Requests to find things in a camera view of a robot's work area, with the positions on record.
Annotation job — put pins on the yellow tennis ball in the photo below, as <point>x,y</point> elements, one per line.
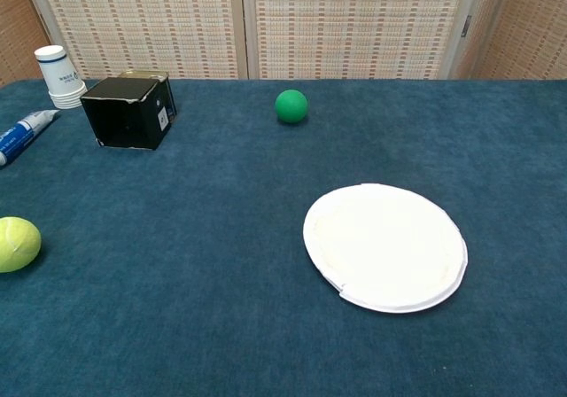
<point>15,244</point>

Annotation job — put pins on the green ball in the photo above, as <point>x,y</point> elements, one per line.
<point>291,106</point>

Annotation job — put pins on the black box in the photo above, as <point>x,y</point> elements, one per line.
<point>128,118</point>

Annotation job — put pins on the blue tablecloth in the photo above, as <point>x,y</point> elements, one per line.
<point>221,259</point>

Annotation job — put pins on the white paper plate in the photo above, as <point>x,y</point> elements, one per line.
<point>385,246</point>

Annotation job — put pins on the gold tin can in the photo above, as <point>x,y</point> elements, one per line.
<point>142,74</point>

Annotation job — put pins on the woven folding screen panel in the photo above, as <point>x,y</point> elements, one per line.
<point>522,25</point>
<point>354,16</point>
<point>17,16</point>
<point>133,16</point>

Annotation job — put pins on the black screen hinge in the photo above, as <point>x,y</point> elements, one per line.
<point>465,26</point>

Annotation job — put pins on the white bottle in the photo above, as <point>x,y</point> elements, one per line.
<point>59,78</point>

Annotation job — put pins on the blue white toothpaste tube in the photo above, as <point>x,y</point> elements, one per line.
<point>17,137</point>

